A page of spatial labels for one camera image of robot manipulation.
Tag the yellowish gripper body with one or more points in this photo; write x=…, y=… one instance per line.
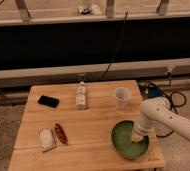
x=135, y=137

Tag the green ceramic bowl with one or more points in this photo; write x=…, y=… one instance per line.
x=121, y=140

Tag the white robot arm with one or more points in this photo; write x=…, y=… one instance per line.
x=157, y=110

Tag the clear plastic cup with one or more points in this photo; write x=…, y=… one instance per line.
x=122, y=96

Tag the blue power box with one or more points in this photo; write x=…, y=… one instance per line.
x=155, y=92

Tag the white small bottle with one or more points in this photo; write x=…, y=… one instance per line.
x=81, y=96

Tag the wooden table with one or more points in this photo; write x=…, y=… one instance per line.
x=88, y=131

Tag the red-brown leaf-shaped dish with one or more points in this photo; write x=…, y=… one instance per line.
x=60, y=134

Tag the white wrapped block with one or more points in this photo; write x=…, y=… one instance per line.
x=47, y=140

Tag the black smartphone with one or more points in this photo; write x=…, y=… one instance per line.
x=48, y=101

